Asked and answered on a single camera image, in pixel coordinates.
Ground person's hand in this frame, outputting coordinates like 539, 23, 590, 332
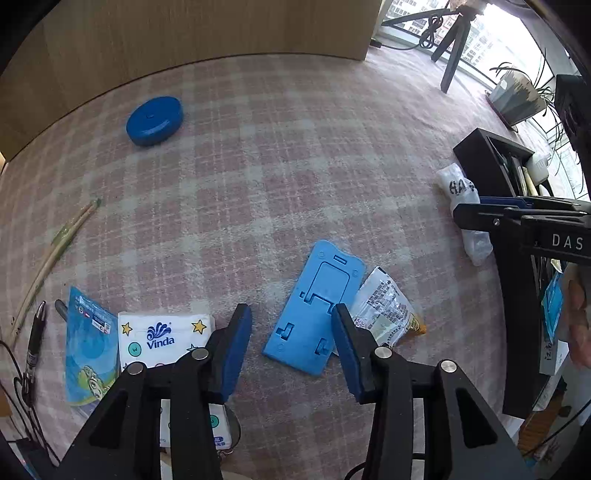
558, 263, 590, 368

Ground black storage tray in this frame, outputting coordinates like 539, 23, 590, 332
453, 128, 549, 419

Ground crumpled clear plastic bag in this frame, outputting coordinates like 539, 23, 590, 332
436, 163, 493, 266

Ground blue wipes packet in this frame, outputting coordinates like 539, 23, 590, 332
542, 272, 564, 342

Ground blue cartoon face mask pack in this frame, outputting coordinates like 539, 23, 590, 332
64, 287, 119, 407

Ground potted spider plant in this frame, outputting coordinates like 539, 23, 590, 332
487, 57, 568, 155

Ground small Vinda tissue pack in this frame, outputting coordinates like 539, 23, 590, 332
117, 312, 233, 451

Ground black pen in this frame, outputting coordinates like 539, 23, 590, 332
22, 301, 47, 408

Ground orange snack sachet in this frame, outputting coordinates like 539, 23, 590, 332
349, 266, 427, 348

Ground blue phone stand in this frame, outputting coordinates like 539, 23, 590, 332
263, 240, 366, 376

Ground wrapped bamboo chopsticks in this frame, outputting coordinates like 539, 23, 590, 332
5, 198, 101, 347

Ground wooden backboard panel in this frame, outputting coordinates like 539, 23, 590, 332
1, 1, 381, 160

